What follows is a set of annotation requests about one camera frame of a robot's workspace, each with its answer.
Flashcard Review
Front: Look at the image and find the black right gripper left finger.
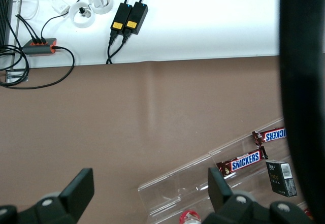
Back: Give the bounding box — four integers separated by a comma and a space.
0, 168, 95, 224

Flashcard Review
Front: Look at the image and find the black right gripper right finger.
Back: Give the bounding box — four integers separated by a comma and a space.
200, 167, 315, 224

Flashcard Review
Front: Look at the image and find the Snickers bar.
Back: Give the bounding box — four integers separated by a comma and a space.
252, 127, 287, 146
216, 146, 269, 179

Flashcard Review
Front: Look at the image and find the clear acrylic display rack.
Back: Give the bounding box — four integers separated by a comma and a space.
138, 117, 313, 224

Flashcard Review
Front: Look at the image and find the red white bottle cap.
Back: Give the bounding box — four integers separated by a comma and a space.
179, 210, 202, 224

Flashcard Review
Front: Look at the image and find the small black carton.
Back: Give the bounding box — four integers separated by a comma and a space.
265, 159, 298, 198

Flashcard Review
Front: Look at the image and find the brown table mat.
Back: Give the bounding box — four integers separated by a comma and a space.
0, 56, 287, 224

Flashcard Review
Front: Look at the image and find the grey orange USB hub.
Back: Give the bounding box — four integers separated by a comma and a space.
22, 38, 58, 55

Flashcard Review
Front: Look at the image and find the white tape roll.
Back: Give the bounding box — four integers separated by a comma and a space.
88, 0, 114, 15
69, 2, 96, 28

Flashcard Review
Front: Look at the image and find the black power adapter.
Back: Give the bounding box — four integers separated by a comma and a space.
124, 2, 149, 36
111, 2, 133, 31

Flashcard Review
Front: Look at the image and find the small white adapter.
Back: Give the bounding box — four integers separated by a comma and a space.
51, 0, 71, 15

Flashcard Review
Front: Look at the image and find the black ribbed device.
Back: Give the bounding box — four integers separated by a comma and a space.
0, 0, 14, 47

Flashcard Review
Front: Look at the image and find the long black hub cable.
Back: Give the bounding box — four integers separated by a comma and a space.
0, 45, 76, 90

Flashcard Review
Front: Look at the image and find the small metal bracket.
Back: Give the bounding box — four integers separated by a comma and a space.
5, 69, 29, 83

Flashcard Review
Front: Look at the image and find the thick black hose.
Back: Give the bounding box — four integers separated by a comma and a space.
278, 0, 325, 224

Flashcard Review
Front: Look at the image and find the black adapter mains cable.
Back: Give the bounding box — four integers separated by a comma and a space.
106, 30, 132, 65
106, 29, 120, 65

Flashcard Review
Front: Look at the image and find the black USB cable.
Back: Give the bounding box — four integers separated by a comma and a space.
40, 0, 90, 40

